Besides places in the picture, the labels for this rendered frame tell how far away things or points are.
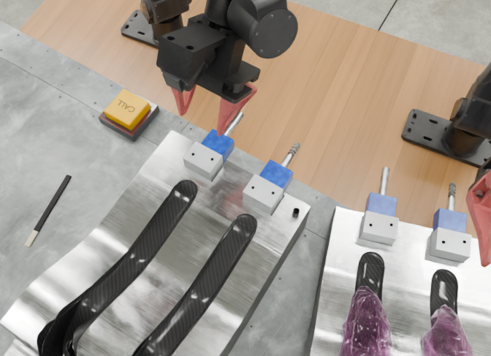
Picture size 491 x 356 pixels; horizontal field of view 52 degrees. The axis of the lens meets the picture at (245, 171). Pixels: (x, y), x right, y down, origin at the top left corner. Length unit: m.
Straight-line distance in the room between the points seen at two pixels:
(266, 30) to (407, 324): 0.45
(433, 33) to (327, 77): 1.31
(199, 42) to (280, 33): 0.09
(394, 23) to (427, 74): 1.22
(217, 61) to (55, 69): 0.53
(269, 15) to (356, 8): 1.77
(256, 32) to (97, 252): 0.40
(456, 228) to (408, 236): 0.07
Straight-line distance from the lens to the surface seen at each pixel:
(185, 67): 0.55
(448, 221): 0.83
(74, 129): 0.98
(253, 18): 0.54
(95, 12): 1.16
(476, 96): 0.85
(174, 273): 0.74
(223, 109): 0.64
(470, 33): 2.34
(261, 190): 0.74
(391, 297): 0.78
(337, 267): 0.78
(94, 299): 0.72
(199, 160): 0.77
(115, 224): 0.78
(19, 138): 1.01
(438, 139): 0.97
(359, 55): 1.06
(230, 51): 0.60
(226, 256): 0.74
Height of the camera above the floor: 1.59
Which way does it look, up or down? 63 degrees down
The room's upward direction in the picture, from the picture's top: 1 degrees counter-clockwise
